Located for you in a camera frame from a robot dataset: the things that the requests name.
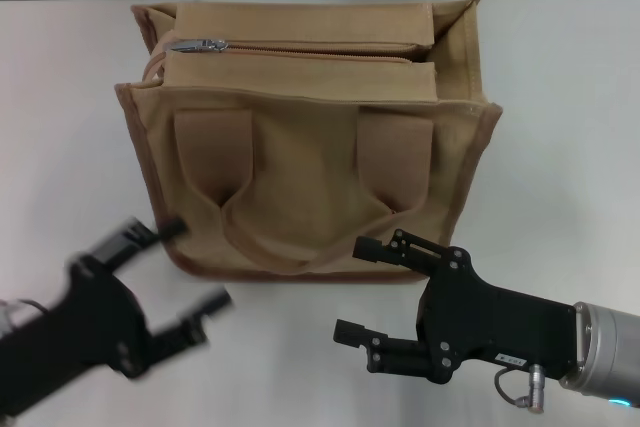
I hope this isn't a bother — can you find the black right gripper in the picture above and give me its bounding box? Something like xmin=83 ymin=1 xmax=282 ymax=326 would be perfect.
xmin=333 ymin=228 xmax=580 ymax=384

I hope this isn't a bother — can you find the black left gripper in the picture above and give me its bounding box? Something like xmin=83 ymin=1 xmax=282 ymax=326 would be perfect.
xmin=0 ymin=215 xmax=235 ymax=404

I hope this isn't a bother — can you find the khaki canvas food bag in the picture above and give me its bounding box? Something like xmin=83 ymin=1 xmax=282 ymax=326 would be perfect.
xmin=113 ymin=0 xmax=503 ymax=286

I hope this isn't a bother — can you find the silver metal zipper pull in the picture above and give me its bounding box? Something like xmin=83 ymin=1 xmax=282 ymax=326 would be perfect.
xmin=169 ymin=36 xmax=231 ymax=54

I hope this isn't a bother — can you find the grey right gripper cable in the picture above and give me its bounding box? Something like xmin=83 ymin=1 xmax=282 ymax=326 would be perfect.
xmin=493 ymin=363 xmax=550 ymax=404

